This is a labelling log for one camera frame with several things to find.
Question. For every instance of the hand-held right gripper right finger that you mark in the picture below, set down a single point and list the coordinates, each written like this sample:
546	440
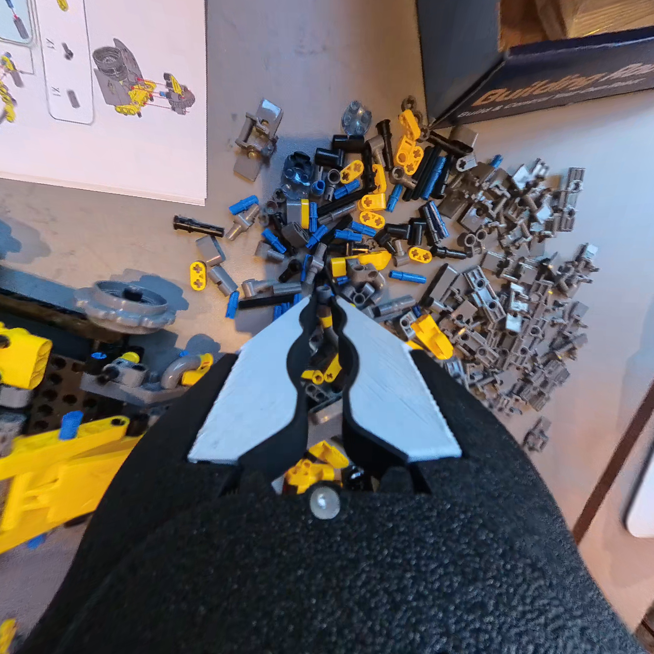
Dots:
404	404

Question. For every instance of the white instruction booklet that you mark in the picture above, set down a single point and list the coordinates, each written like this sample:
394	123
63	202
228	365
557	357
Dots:
102	143

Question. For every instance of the grey desk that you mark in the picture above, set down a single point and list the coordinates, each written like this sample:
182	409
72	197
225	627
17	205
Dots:
307	51

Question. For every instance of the dark blue cardboard box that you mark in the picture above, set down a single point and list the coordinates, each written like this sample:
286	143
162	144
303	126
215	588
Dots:
531	82

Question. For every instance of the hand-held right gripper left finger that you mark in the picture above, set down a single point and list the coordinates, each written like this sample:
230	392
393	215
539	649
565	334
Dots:
250	404

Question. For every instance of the yellow black toy vehicle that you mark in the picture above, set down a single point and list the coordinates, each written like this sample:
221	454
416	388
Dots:
51	480

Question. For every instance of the pile of toy parts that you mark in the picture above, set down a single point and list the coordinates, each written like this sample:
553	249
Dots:
511	286

